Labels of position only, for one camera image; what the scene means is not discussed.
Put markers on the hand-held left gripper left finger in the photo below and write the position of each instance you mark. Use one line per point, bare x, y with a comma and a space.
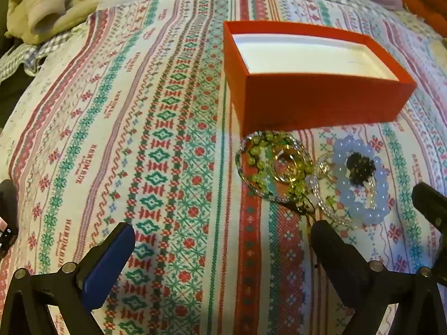
104, 268

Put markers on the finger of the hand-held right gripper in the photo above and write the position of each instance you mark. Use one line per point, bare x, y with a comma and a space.
431, 206

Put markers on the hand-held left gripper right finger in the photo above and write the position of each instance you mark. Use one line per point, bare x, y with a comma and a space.
331, 247

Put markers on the orange cardboard box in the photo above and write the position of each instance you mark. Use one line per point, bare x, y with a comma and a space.
314, 104

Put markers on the black flower ornament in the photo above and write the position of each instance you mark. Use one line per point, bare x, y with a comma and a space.
359, 169

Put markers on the black object with pink mark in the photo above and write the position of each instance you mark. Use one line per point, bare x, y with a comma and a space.
7, 216

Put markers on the patterned striped cloth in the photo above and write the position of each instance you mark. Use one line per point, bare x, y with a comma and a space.
139, 146

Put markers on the orange plush toy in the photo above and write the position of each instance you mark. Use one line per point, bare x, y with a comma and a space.
426, 14

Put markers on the beige quilted blanket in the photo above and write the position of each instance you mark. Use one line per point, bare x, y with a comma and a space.
52, 3

